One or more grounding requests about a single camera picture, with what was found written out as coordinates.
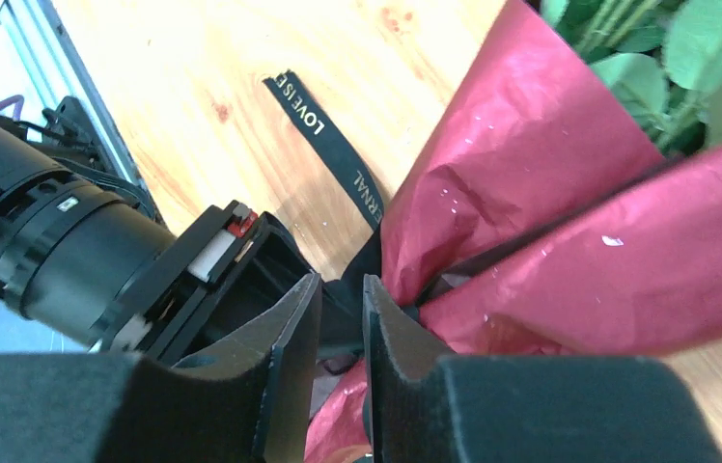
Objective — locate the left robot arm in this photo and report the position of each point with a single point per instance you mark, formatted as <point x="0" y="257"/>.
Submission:
<point x="101" y="270"/>

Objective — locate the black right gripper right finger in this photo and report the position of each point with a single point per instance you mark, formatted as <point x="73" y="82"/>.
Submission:
<point x="426" y="403"/>

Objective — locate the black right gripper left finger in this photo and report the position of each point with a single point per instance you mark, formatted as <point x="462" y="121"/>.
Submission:
<point x="245" y="398"/>

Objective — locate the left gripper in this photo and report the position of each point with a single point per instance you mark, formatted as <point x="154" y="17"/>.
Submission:
<point x="231" y="265"/>

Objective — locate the dark red wrapping paper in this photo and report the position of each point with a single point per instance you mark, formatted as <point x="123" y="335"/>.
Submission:
<point x="541" y="219"/>

